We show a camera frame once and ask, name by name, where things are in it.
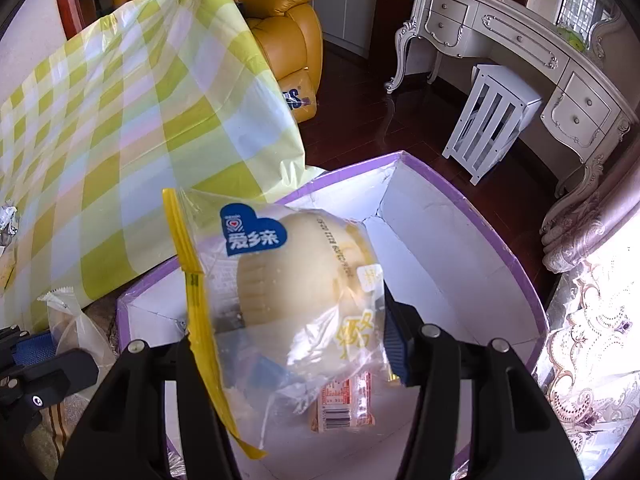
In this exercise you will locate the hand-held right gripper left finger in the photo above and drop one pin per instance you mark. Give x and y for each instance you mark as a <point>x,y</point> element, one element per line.
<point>185,385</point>

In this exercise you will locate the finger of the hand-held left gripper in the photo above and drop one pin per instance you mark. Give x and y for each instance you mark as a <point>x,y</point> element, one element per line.
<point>65,375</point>
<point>30,347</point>

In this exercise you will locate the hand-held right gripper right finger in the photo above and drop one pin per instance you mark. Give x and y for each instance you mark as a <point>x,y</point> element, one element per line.
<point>397,352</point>

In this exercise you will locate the clear cracker packet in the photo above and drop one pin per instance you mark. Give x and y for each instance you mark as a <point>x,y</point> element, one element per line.
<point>67,322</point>

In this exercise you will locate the purple-edged white box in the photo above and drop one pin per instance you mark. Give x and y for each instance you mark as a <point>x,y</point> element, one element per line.
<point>450,260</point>

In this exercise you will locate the yellow-edged clear bread packet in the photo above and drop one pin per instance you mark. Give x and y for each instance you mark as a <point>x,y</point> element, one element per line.
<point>290,270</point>

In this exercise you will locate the yellow green checkered tablecloth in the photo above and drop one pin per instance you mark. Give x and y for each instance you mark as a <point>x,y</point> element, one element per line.
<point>125,135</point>

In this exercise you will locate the white slatted stool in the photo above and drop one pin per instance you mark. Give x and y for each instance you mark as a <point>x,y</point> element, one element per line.
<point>495,110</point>

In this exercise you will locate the yellow leather armchair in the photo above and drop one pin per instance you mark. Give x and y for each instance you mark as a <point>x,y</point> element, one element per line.
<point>285,35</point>

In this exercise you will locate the white ornate dressing table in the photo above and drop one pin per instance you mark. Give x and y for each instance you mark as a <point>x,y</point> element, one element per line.
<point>525,40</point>

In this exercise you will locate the white wardrobe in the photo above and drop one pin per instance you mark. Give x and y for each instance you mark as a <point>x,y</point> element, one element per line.
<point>350,5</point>

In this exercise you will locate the green toy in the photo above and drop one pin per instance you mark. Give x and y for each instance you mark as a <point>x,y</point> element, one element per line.
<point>572,39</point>

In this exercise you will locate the pink fabric bed frame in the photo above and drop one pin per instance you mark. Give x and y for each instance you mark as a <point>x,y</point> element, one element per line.
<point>590,230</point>

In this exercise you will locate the red wooden frame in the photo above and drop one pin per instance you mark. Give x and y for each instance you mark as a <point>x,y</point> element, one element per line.
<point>70,0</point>

